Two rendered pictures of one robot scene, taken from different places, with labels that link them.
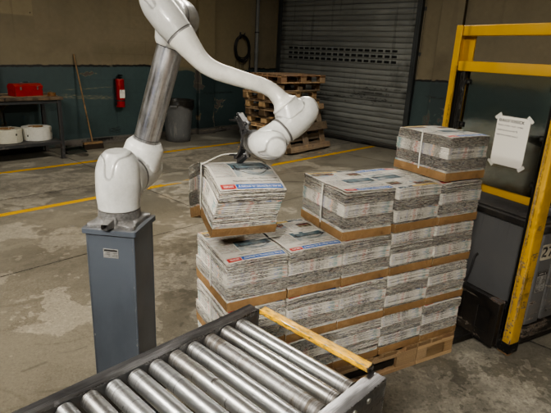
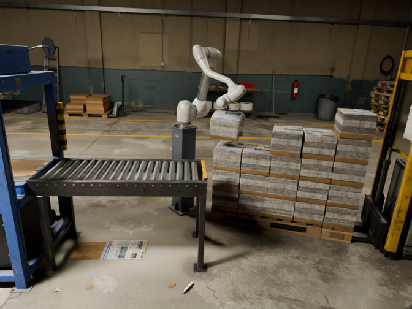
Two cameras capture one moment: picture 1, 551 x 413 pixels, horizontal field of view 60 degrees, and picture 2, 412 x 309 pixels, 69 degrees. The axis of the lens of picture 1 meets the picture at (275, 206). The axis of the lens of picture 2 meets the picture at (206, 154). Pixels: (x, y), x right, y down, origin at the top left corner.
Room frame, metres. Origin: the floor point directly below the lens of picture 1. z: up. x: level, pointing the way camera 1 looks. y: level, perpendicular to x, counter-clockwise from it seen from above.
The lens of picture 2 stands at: (-0.45, -1.76, 1.71)
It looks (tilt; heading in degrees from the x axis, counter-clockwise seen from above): 18 degrees down; 43
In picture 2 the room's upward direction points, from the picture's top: 2 degrees clockwise
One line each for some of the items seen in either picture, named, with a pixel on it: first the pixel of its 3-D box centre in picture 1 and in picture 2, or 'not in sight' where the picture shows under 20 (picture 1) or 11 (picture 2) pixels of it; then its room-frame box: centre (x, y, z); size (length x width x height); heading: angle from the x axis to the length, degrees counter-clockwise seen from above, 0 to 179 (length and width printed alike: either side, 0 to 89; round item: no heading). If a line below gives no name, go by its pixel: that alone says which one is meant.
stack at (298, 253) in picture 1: (316, 304); (268, 186); (2.20, -0.23, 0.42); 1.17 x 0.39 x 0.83; 119
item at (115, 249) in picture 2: not in sight; (125, 249); (0.79, 0.35, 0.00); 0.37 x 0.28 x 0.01; 137
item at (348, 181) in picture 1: (348, 180); (287, 129); (2.27, -0.35, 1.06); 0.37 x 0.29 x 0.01; 28
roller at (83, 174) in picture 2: not in sight; (85, 171); (0.57, 0.55, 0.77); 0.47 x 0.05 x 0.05; 47
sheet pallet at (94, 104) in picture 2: not in sight; (89, 105); (3.49, 6.53, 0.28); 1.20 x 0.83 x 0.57; 137
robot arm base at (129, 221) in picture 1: (117, 215); (183, 123); (1.70, 0.59, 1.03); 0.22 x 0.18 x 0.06; 174
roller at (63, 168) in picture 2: not in sight; (61, 171); (0.43, 0.68, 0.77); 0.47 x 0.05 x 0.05; 47
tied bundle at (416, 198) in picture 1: (392, 197); (316, 143); (2.41, -0.61, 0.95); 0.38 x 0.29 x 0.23; 30
